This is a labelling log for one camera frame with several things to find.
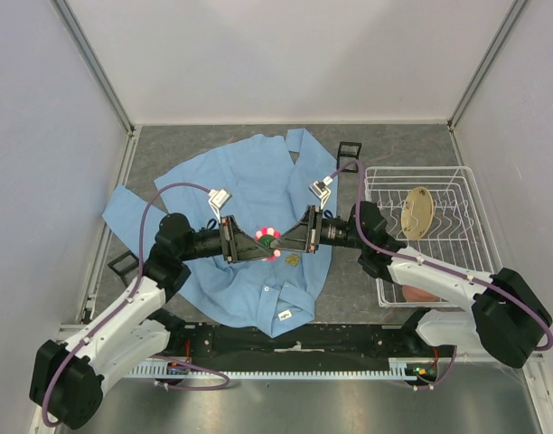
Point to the beige ceramic plate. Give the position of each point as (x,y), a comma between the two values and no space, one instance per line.
(417,213)

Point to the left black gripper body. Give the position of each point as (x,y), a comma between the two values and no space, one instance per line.
(229,247)

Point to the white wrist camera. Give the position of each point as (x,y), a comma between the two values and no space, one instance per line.
(217,199)
(325,193)

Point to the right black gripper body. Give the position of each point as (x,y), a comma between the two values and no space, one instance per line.
(316,233)

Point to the black plastic frame left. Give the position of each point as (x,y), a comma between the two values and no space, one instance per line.
(124,264)

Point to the pink flower plush brooch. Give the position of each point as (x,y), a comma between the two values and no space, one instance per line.
(266,236)

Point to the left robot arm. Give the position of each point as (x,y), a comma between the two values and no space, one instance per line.
(71,378)

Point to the white wire dish rack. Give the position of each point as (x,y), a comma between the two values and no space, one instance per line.
(459,233)

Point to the gold metal brooch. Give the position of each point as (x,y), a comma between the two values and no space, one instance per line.
(293,259)

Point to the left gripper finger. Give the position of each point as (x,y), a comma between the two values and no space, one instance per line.
(244,241)
(252,253)

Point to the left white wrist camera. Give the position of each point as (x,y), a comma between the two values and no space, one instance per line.
(217,199)

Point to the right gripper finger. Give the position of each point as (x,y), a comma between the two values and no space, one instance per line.
(299,232)
(289,245)

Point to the light blue shirt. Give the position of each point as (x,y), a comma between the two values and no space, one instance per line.
(268,179)

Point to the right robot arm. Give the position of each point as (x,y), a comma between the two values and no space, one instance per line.
(495,312)

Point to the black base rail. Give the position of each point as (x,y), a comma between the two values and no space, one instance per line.
(310,347)

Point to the black plastic frame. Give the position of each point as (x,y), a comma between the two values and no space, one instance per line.
(124,264)
(347,153)

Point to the pink ceramic cup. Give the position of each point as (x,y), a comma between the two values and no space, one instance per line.
(417,295)

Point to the white slotted cable duct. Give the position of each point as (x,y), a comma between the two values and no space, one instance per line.
(398,370)

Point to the black plastic frame back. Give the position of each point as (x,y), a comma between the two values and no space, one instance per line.
(347,153)

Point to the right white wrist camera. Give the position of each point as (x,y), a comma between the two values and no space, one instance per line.
(325,193)

